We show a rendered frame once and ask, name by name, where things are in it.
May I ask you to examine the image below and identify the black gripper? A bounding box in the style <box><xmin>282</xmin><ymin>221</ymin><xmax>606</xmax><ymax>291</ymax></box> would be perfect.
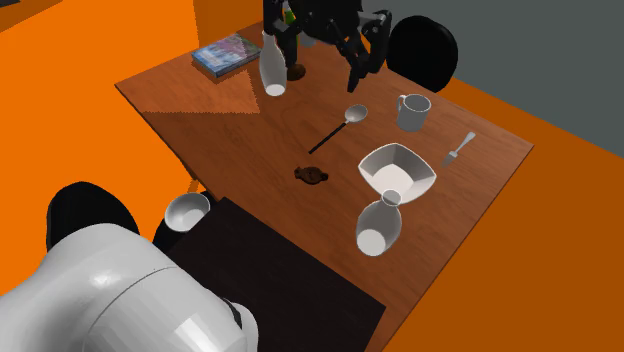
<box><xmin>263</xmin><ymin>0</ymin><xmax>393</xmax><ymax>94</ymax></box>

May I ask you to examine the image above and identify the tall white vase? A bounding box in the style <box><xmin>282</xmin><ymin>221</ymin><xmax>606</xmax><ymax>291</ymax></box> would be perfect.
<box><xmin>258</xmin><ymin>30</ymin><xmax>289</xmax><ymax>98</ymax></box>

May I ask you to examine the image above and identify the blue picture book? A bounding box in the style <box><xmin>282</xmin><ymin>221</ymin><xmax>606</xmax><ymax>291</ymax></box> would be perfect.
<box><xmin>190</xmin><ymin>32</ymin><xmax>262</xmax><ymax>79</ymax></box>

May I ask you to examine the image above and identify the black chair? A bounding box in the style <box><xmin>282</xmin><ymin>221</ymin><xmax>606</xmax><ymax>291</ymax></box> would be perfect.
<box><xmin>386</xmin><ymin>14</ymin><xmax>460</xmax><ymax>94</ymax></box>

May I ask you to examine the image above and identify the white mug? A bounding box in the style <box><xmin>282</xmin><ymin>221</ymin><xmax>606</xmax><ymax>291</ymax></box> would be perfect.
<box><xmin>395</xmin><ymin>93</ymin><xmax>433</xmax><ymax>133</ymax></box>

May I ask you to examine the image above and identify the brown wooden table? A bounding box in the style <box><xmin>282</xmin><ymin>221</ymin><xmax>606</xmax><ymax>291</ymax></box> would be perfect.
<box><xmin>114</xmin><ymin>21</ymin><xmax>535</xmax><ymax>352</ymax></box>

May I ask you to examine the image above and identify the small brown figure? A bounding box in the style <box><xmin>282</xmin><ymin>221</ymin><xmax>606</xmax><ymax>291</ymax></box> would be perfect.
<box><xmin>293</xmin><ymin>166</ymin><xmax>330</xmax><ymax>185</ymax></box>

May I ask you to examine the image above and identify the white square bowl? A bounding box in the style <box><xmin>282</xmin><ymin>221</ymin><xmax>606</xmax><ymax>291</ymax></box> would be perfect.
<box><xmin>357</xmin><ymin>142</ymin><xmax>438</xmax><ymax>205</ymax></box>

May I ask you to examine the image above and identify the squat white vase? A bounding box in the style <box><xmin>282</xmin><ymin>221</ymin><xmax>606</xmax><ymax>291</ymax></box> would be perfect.
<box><xmin>355</xmin><ymin>188</ymin><xmax>404</xmax><ymax>258</ymax></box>

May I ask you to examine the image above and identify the white round bowl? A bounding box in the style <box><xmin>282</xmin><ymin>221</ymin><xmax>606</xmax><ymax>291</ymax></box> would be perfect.
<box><xmin>164</xmin><ymin>191</ymin><xmax>212</xmax><ymax>233</ymax></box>

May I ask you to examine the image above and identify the black robot stand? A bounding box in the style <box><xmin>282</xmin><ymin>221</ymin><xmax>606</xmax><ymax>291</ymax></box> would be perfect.
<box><xmin>165</xmin><ymin>196</ymin><xmax>387</xmax><ymax>352</ymax></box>

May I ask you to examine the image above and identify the black-handled silver spoon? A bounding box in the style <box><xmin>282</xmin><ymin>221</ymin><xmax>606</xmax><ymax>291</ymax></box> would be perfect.
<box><xmin>307</xmin><ymin>103</ymin><xmax>369</xmax><ymax>155</ymax></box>

